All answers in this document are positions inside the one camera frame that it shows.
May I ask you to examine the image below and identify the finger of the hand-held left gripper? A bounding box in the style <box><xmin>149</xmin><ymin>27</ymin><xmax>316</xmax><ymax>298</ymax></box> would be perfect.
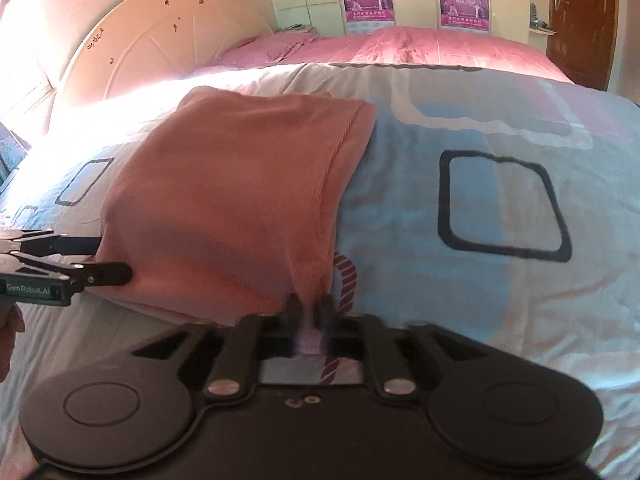
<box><xmin>20</xmin><ymin>252</ymin><xmax>134</xmax><ymax>293</ymax></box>
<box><xmin>0</xmin><ymin>229</ymin><xmax>103</xmax><ymax>257</ymax></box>

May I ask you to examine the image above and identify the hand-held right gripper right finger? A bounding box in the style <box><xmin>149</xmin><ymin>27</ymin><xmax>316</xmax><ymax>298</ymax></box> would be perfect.
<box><xmin>319</xmin><ymin>295</ymin><xmax>501</xmax><ymax>400</ymax></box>

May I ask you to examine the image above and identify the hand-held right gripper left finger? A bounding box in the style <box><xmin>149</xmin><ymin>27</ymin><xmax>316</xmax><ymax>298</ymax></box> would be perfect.
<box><xmin>132</xmin><ymin>294</ymin><xmax>307</xmax><ymax>401</ymax></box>

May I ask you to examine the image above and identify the pink ribbed shirt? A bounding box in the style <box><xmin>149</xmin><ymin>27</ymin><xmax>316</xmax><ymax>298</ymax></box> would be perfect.
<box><xmin>92</xmin><ymin>86</ymin><xmax>377</xmax><ymax>356</ymax></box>

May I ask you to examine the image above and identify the person's left hand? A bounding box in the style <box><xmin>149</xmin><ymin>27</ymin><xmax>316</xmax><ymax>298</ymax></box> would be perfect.
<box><xmin>0</xmin><ymin>305</ymin><xmax>24</xmax><ymax>386</ymax></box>

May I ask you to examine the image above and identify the light blue patterned quilt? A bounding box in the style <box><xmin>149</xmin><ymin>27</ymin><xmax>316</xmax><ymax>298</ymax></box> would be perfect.
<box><xmin>0</xmin><ymin>62</ymin><xmax>640</xmax><ymax>480</ymax></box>

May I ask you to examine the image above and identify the cream round headboard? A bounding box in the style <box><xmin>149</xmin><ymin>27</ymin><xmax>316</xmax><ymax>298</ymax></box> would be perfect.
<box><xmin>50</xmin><ymin>0</ymin><xmax>275</xmax><ymax>107</ymax></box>

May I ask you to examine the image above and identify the pink pillow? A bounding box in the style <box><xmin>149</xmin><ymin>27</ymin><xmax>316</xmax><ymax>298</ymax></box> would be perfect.
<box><xmin>212</xmin><ymin>30</ymin><xmax>321</xmax><ymax>68</ymax></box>

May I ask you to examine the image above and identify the pink bedspread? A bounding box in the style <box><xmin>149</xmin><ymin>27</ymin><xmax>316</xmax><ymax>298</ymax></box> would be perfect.
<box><xmin>200</xmin><ymin>25</ymin><xmax>576</xmax><ymax>85</ymax></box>

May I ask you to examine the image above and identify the cream corner shelf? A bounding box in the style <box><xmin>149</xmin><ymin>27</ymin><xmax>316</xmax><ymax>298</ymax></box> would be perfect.
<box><xmin>527</xmin><ymin>0</ymin><xmax>557</xmax><ymax>46</ymax></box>

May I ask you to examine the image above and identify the brown wooden door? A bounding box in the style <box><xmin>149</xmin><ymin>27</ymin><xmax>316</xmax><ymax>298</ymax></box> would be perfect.
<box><xmin>545</xmin><ymin>0</ymin><xmax>621</xmax><ymax>93</ymax></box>

